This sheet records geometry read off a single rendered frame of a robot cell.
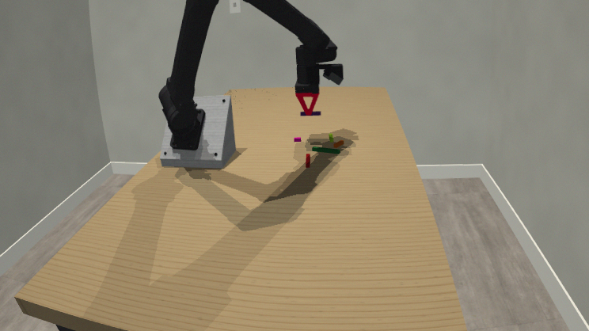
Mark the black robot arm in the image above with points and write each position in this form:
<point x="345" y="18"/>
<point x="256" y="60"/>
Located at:
<point x="177" y="95"/>

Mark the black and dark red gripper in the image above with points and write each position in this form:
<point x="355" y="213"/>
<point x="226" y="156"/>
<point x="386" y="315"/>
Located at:
<point x="304" y="90"/>

